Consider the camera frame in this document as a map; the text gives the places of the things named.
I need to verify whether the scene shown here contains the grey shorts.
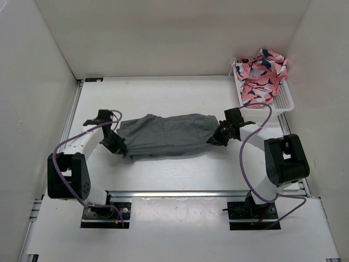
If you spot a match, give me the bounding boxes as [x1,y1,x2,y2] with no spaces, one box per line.
[117,114,219,160]

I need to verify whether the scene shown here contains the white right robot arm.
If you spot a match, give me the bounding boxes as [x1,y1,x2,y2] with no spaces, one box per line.
[207,107,310,218]

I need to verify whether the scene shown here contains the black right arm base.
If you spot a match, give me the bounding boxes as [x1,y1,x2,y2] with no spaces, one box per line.
[222,196,281,231]

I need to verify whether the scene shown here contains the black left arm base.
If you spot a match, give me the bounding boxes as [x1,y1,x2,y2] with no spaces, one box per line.
[80,198,132,229]

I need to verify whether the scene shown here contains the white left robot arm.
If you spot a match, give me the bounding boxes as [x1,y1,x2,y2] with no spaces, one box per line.
[47,110,225,218]

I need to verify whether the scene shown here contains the pink patterned shorts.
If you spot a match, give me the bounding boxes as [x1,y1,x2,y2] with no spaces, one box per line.
[232,49,288,108]

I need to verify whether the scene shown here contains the white plastic basket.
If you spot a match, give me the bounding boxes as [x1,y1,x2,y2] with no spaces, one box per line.
[230,66,294,116]

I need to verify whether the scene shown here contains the black label sticker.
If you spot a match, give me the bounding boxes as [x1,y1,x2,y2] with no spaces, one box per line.
[85,78,104,82]

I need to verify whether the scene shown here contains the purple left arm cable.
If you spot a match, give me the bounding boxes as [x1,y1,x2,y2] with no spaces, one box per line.
[53,110,125,229]

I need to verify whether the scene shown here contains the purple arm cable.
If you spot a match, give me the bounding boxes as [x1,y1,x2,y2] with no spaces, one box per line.
[238,103,308,229]
[53,110,125,229]

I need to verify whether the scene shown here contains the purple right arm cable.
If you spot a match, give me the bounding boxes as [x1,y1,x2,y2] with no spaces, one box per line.
[238,103,308,229]

